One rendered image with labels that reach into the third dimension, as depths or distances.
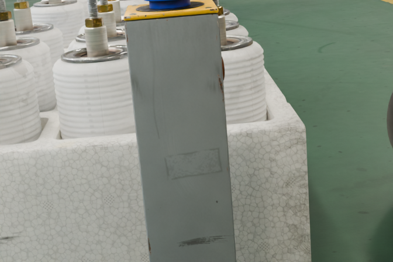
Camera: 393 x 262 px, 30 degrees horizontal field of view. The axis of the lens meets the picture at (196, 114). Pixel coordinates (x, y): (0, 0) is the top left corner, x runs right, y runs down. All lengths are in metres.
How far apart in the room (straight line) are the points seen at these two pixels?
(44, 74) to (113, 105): 0.17
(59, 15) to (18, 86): 0.53
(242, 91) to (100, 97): 0.14
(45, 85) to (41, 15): 0.42
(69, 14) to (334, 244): 0.63
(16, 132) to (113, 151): 0.11
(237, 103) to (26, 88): 0.21
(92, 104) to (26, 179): 0.10
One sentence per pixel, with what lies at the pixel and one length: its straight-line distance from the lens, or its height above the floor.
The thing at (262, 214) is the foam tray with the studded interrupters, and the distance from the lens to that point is 0.73.
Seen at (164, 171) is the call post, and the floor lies 0.19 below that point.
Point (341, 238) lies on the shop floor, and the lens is 0.89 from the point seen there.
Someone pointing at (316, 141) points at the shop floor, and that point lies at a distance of 1.24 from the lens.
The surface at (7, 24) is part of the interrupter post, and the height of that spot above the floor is 0.28.
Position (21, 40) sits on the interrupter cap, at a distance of 0.91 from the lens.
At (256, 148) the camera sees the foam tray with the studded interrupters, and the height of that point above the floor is 0.16.
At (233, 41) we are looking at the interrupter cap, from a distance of 0.76.
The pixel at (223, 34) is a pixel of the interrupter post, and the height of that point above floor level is 0.26.
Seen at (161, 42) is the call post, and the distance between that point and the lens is 0.55.
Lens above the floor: 0.38
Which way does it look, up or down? 15 degrees down
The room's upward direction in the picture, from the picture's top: 5 degrees counter-clockwise
